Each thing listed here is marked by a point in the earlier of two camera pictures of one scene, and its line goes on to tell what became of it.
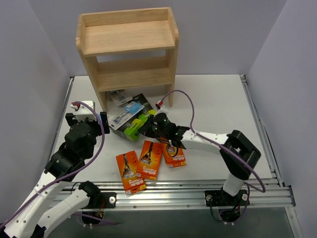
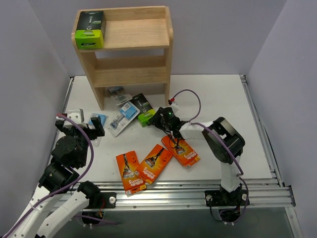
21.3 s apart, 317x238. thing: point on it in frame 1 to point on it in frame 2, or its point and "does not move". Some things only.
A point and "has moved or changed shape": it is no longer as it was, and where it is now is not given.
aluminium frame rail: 191,194 does not move
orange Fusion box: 149,160 has moved or changed shape
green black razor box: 130,131 to 90,32
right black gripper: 149,126 to 160,118
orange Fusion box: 128,166 does not move
